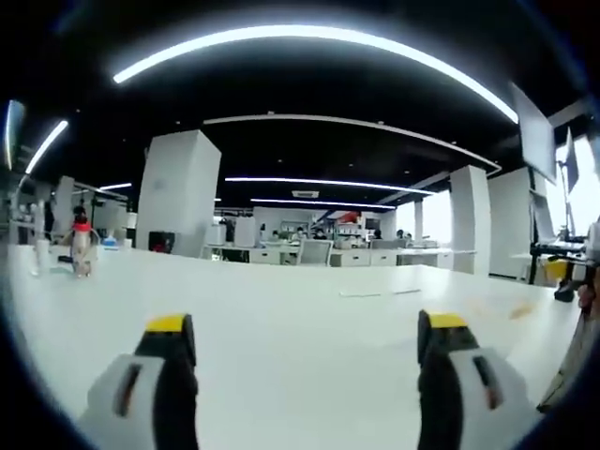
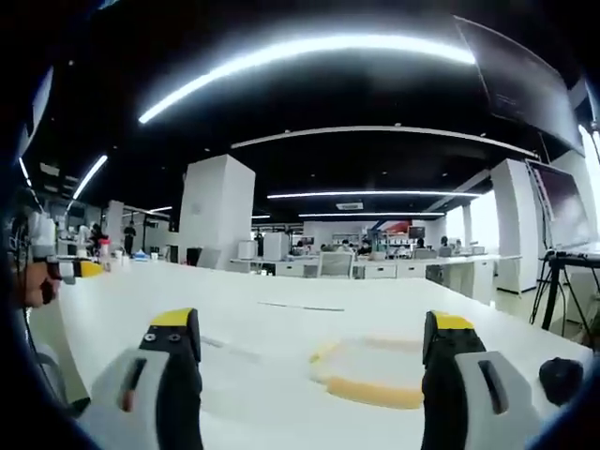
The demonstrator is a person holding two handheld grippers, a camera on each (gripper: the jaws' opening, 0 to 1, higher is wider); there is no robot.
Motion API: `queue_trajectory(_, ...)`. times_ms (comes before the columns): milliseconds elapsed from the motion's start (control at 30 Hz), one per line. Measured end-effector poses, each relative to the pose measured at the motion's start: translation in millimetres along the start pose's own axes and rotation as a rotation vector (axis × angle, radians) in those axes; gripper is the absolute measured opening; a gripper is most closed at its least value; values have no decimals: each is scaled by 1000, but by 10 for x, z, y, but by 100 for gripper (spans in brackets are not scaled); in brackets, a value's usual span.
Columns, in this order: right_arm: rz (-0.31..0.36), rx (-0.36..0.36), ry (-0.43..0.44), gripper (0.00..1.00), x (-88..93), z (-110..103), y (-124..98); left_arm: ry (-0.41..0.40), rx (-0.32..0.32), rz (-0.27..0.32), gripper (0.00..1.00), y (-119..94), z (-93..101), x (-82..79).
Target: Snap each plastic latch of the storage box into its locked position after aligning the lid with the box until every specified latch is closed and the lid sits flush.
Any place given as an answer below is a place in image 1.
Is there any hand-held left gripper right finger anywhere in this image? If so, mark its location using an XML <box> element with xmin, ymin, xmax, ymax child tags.
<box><xmin>416</xmin><ymin>308</ymin><xmax>540</xmax><ymax>450</ymax></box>

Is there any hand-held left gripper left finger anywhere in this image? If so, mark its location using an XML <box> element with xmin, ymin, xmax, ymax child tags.
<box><xmin>74</xmin><ymin>312</ymin><xmax>200</xmax><ymax>450</ymax></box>

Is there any yellow bin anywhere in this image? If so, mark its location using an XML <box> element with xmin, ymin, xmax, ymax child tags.
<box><xmin>543</xmin><ymin>258</ymin><xmax>569</xmax><ymax>287</ymax></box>

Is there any red-capped plastic bottle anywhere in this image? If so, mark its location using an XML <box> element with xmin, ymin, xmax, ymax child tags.
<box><xmin>62</xmin><ymin>216</ymin><xmax>101</xmax><ymax>278</ymax></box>

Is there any white square pillar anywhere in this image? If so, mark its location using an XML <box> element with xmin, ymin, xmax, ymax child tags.
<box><xmin>134</xmin><ymin>128</ymin><xmax>222</xmax><ymax>259</ymax></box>
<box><xmin>448</xmin><ymin>164</ymin><xmax>492</xmax><ymax>276</ymax></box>

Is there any row of white desks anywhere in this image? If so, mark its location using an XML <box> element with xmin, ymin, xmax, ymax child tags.
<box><xmin>202</xmin><ymin>236</ymin><xmax>477</xmax><ymax>272</ymax></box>

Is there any white cup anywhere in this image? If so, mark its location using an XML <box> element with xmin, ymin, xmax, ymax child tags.
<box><xmin>31</xmin><ymin>238</ymin><xmax>52</xmax><ymax>278</ymax></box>

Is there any white office chair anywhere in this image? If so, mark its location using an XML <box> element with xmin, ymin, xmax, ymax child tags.
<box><xmin>297</xmin><ymin>238</ymin><xmax>335</xmax><ymax>267</ymax></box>

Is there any short ceiling light strip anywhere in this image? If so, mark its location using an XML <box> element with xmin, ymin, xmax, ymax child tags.
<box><xmin>24</xmin><ymin>119</ymin><xmax>69</xmax><ymax>175</ymax></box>

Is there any long ceiling light strip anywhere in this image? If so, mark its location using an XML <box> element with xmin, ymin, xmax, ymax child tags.
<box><xmin>112</xmin><ymin>23</ymin><xmax>520</xmax><ymax>126</ymax></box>

